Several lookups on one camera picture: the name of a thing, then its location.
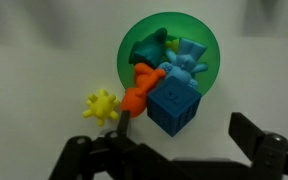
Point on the yellow spiky toy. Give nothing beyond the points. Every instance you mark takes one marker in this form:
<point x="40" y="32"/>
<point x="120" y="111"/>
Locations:
<point x="102" y="106"/>

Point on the green bowl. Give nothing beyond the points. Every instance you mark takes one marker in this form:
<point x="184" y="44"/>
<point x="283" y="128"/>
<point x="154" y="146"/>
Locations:
<point x="178" y="25"/>

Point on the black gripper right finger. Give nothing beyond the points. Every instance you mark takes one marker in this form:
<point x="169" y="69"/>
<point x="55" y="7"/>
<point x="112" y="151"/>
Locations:
<point x="245" y="134"/>

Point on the large blue cube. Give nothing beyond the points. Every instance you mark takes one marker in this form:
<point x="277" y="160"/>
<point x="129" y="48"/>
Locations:
<point x="172" y="104"/>

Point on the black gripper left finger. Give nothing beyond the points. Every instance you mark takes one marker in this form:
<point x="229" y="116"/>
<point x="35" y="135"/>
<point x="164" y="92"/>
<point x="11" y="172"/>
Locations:
<point x="123" y="123"/>

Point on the orange rubber toy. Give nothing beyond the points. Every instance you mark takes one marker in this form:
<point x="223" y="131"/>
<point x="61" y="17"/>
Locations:
<point x="146" y="79"/>

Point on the teal rubber toy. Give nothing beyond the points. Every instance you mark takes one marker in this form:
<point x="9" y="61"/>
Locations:
<point x="150" y="50"/>

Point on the small yellow toy piece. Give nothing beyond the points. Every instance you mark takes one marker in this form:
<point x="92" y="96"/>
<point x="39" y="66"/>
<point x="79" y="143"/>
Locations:
<point x="173" y="45"/>

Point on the light blue rubber toy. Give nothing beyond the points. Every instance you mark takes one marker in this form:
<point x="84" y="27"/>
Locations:
<point x="184" y="64"/>

